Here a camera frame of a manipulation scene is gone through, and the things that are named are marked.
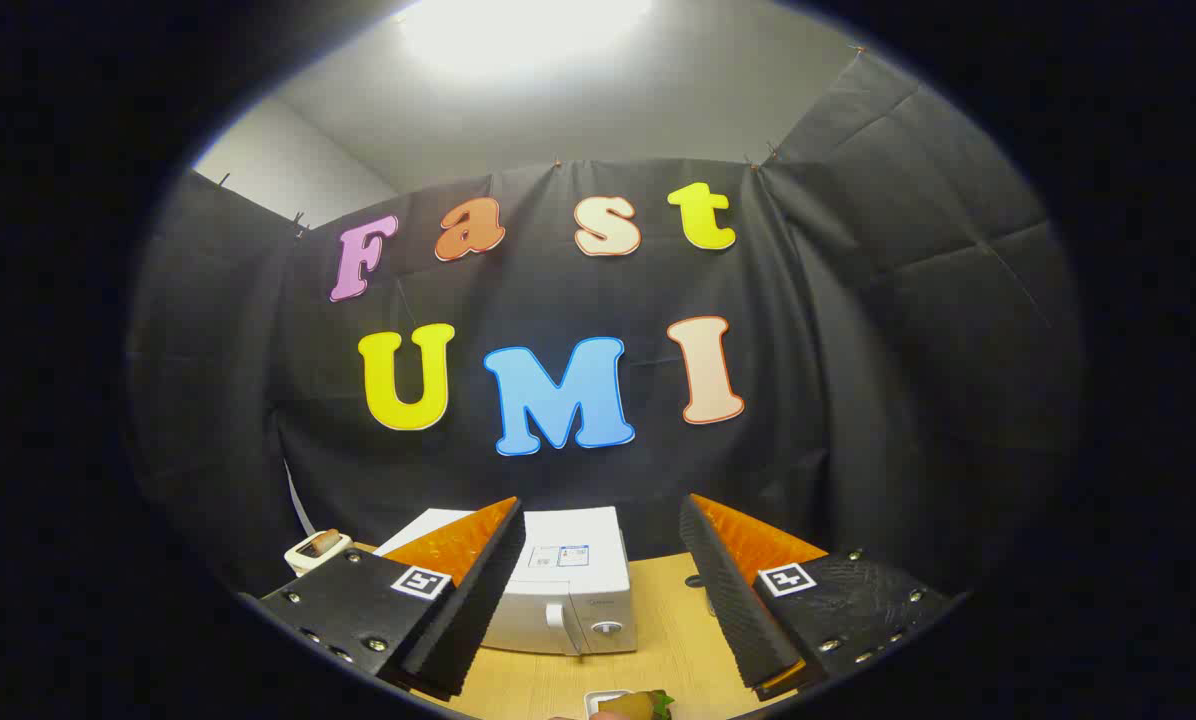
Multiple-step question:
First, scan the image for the white toaster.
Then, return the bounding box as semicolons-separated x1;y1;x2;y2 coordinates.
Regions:
284;529;351;577

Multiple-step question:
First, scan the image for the brown bread lettuce sandwich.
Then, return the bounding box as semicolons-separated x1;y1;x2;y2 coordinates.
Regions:
598;690;675;720

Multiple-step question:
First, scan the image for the white microwave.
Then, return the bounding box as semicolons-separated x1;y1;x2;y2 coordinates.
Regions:
373;506;639;656

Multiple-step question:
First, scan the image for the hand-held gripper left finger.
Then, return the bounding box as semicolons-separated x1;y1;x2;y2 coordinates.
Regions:
241;497;527;701

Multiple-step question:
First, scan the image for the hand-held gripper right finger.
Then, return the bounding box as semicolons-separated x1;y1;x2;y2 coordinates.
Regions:
679;493;965;701

